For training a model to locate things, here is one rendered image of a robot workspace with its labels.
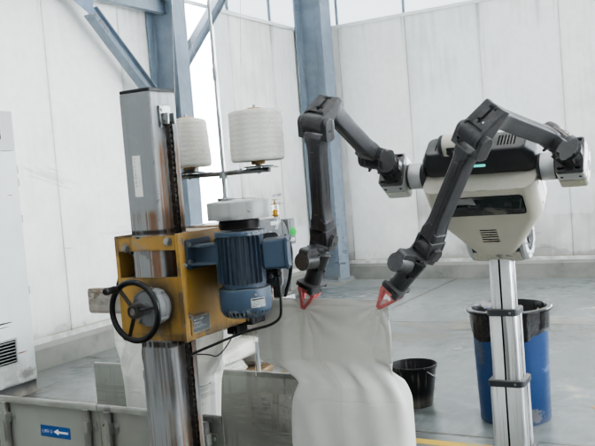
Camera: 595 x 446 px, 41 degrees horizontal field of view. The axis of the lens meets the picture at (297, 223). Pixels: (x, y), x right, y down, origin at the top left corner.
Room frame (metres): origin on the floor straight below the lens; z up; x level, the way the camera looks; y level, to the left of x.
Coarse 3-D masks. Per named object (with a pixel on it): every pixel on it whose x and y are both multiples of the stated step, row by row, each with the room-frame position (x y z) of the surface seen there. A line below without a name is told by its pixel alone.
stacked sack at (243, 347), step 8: (240, 336) 5.67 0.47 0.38; (248, 336) 5.68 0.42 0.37; (224, 344) 5.44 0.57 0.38; (232, 344) 5.43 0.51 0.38; (240, 344) 5.44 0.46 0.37; (248, 344) 5.50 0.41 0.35; (224, 352) 5.25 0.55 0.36; (232, 352) 5.30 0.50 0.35; (240, 352) 5.39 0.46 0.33; (248, 352) 5.46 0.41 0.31; (224, 360) 5.20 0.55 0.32; (232, 360) 5.29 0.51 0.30
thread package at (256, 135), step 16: (240, 112) 2.36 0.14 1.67; (256, 112) 2.35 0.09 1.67; (272, 112) 2.38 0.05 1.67; (240, 128) 2.37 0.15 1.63; (256, 128) 2.35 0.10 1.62; (272, 128) 2.37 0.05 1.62; (240, 144) 2.37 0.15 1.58; (256, 144) 2.35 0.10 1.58; (272, 144) 2.37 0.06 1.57; (240, 160) 2.37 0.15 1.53; (256, 160) 2.38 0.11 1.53
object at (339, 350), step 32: (288, 320) 2.60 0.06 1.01; (320, 320) 2.56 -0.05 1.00; (352, 320) 2.49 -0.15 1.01; (384, 320) 2.43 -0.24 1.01; (288, 352) 2.60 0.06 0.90; (320, 352) 2.56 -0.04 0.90; (352, 352) 2.49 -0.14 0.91; (384, 352) 2.44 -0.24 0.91; (320, 384) 2.49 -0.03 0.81; (352, 384) 2.45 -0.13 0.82; (384, 384) 2.41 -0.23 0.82; (320, 416) 2.49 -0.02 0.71; (352, 416) 2.43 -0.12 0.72; (384, 416) 2.39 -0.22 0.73
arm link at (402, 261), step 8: (400, 248) 2.32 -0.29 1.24; (408, 248) 2.35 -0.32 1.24; (392, 256) 2.32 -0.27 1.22; (400, 256) 2.30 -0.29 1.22; (408, 256) 2.30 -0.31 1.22; (416, 256) 2.33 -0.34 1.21; (432, 256) 2.33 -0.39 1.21; (440, 256) 2.34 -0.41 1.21; (392, 264) 2.32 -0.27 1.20; (400, 264) 2.30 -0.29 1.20; (408, 264) 2.31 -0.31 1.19; (432, 264) 2.35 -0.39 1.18; (400, 272) 2.32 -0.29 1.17; (408, 272) 2.33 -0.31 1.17
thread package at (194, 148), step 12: (180, 120) 2.50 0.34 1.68; (192, 120) 2.51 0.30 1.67; (204, 120) 2.54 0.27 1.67; (180, 132) 2.50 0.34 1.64; (192, 132) 2.50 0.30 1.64; (204, 132) 2.53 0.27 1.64; (180, 144) 2.50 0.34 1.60; (192, 144) 2.50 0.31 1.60; (204, 144) 2.52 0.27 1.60; (180, 156) 2.49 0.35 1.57; (192, 156) 2.49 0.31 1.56; (204, 156) 2.52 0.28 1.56; (192, 168) 2.54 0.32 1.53
